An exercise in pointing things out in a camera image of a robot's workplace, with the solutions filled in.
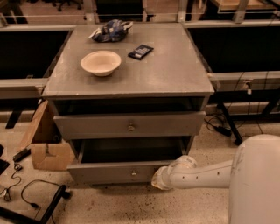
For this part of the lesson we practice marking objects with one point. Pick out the white bowl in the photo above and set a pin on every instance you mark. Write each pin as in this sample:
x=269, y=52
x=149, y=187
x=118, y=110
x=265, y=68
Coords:
x=101, y=63

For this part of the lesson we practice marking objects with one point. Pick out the grey wooden drawer cabinet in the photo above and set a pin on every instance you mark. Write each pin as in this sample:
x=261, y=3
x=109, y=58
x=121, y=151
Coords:
x=169, y=79

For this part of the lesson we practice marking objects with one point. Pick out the crumpled blue chip bag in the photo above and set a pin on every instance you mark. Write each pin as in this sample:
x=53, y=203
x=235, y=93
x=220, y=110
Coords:
x=113, y=31

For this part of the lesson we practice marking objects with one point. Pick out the dark blue snack packet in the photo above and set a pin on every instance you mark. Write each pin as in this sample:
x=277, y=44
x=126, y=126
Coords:
x=140, y=52

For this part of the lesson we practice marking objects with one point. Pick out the black stand leg left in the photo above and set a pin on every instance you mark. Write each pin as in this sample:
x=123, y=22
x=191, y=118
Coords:
x=17, y=218

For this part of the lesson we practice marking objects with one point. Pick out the grey drawer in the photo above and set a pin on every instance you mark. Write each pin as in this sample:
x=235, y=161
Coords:
x=125, y=160
x=129, y=125

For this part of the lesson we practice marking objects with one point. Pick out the black power adapter with cables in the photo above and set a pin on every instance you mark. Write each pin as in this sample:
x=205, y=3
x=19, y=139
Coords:
x=216, y=122

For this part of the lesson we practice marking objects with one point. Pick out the black table leg right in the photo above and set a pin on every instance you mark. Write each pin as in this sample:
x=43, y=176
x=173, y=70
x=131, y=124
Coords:
x=238, y=138

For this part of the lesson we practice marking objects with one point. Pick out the brown cardboard box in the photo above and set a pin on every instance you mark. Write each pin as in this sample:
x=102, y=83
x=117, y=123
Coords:
x=49, y=151

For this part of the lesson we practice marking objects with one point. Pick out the black office chair base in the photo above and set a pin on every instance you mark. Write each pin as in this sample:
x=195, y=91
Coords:
x=58, y=4

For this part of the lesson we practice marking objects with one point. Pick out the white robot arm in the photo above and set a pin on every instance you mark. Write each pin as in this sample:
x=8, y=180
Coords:
x=252, y=178

